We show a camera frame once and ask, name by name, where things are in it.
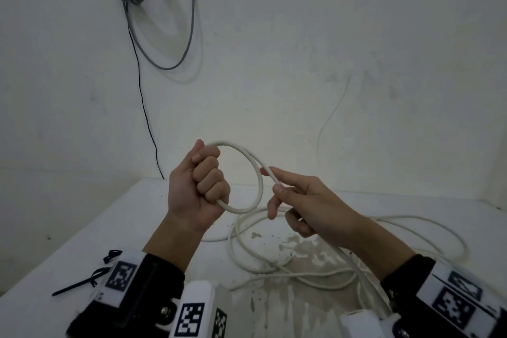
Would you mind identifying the person's right hand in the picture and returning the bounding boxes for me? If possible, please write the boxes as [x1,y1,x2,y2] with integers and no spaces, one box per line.
[259,167,366,250]

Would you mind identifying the person's left hand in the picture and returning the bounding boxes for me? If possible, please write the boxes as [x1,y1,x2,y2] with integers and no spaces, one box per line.
[167,139,231,234]

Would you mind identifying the black wrist mount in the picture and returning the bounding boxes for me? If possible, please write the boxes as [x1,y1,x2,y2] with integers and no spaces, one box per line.
[67,251,187,338]
[379,254,507,338]

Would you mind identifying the person's left forearm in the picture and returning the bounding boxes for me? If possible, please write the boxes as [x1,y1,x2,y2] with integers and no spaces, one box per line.
[142,210,215,273]

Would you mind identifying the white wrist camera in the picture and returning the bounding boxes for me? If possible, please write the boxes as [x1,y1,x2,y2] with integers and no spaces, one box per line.
[340,309,401,338]
[169,280,235,338]

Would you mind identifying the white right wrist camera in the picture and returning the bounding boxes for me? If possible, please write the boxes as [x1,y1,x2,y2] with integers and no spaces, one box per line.
[340,309,401,338]

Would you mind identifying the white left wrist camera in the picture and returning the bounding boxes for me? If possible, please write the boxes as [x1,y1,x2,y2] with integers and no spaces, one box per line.
[169,280,235,338]

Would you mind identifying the black left wrist mount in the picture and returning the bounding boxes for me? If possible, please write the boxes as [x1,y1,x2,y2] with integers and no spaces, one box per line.
[67,251,187,338]

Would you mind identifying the thin black wire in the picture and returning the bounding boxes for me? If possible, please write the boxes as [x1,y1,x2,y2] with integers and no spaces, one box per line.
[125,0,165,180]

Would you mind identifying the person's right forearm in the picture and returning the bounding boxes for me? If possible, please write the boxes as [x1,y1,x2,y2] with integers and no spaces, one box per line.
[340,216,416,283]

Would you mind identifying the long black cable tie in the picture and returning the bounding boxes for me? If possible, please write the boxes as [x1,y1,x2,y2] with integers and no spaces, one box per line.
[51,266,112,297]

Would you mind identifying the black right wrist mount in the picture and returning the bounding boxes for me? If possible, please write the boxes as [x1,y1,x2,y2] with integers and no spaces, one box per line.
[379,254,507,338]

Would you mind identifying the long white cable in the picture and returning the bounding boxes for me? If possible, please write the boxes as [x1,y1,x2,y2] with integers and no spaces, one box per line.
[200,140,469,319]

